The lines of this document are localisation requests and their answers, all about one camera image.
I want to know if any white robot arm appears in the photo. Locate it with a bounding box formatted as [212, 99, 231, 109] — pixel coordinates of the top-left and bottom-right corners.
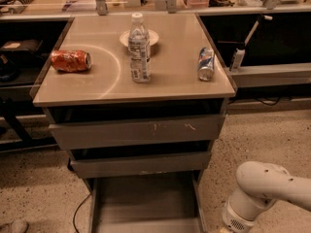
[221, 161, 311, 233]

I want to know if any black floor cable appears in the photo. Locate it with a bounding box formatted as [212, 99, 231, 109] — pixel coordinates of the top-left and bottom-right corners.
[72, 192, 93, 233]

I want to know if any grey top drawer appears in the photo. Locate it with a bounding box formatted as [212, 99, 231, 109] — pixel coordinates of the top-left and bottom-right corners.
[50, 98, 226, 150]

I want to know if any blue silver soda can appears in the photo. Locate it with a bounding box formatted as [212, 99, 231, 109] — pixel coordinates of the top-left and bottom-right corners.
[197, 48, 215, 82]

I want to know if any dark flat case on shelf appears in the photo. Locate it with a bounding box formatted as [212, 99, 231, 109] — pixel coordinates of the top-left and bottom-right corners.
[0, 39, 42, 52]

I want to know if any grey drawer cabinet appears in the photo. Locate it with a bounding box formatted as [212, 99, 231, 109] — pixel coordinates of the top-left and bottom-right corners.
[33, 14, 235, 185]

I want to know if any small white plate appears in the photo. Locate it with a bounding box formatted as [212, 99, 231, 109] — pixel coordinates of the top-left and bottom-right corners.
[120, 30, 159, 47]

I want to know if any grey drawer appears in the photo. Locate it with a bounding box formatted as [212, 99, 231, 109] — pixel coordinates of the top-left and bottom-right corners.
[71, 141, 211, 179]
[87, 172, 207, 233]
[50, 98, 226, 150]

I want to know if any grey middle drawer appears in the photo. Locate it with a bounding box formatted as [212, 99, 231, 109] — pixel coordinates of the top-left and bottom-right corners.
[71, 141, 211, 179]

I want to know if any grey bottom drawer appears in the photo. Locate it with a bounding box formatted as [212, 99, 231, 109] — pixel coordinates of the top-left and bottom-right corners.
[87, 172, 207, 233]

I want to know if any white shoe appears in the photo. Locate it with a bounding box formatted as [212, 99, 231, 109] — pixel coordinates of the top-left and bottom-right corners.
[0, 219, 29, 233]

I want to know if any clear plastic water bottle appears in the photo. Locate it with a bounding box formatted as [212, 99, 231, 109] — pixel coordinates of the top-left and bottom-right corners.
[128, 13, 151, 83]

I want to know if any white tube with black handle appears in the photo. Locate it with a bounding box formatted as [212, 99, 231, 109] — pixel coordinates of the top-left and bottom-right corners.
[229, 15, 273, 72]

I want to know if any crushed orange soda can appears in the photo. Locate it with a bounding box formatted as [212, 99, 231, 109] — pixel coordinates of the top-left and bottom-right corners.
[51, 50, 91, 73]

